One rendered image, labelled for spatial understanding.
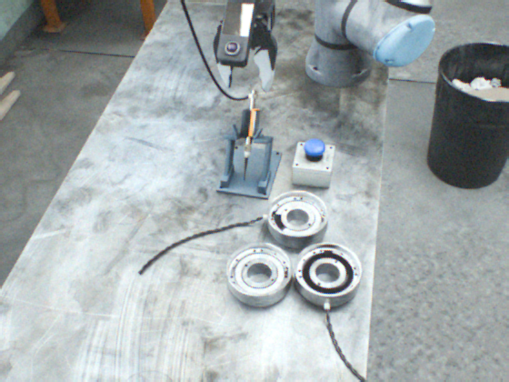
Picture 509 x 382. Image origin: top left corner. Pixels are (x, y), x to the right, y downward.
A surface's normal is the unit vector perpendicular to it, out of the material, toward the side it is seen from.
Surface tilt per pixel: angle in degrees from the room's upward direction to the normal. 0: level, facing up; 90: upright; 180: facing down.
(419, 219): 0
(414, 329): 0
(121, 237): 0
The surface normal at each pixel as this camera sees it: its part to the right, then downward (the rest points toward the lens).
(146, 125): -0.04, -0.69
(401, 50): 0.54, 0.68
